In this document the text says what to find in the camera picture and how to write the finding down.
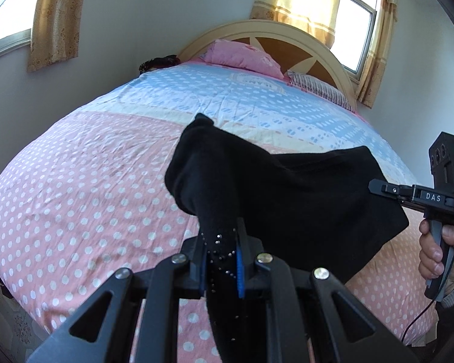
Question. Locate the yellow patterned curtain right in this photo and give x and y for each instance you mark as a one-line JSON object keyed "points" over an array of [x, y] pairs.
{"points": [[374, 67]]}

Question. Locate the striped pillow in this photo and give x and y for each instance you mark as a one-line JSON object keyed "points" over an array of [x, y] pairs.
{"points": [[311, 84]]}

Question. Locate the cream wooden headboard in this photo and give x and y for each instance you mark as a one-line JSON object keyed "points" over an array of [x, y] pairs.
{"points": [[292, 48]]}

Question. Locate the window behind headboard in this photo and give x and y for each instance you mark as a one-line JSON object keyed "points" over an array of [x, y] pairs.
{"points": [[354, 28]]}

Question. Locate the yellow patterned curtain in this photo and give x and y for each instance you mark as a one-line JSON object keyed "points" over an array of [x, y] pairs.
{"points": [[315, 17], [374, 67]]}

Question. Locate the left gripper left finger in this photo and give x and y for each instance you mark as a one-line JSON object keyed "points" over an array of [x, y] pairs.
{"points": [[132, 316]]}

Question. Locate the pink blue dotted bedspread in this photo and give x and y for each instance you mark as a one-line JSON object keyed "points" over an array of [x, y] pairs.
{"points": [[88, 196]]}

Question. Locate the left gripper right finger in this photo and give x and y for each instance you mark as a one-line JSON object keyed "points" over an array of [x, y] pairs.
{"points": [[294, 315]]}

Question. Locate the side window curtain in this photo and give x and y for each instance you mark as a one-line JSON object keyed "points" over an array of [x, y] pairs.
{"points": [[55, 32]]}

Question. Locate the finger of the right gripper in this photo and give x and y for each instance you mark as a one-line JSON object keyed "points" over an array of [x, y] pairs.
{"points": [[403, 194]]}

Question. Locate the pink pillow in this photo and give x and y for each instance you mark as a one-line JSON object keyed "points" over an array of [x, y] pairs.
{"points": [[242, 56]]}

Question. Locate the yellow patterned curtain left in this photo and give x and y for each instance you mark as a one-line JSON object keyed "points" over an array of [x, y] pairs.
{"points": [[315, 17]]}

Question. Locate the black object beside bed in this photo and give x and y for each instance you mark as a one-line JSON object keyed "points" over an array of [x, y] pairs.
{"points": [[158, 63]]}

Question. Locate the black pants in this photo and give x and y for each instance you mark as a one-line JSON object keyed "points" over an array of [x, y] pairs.
{"points": [[309, 209]]}

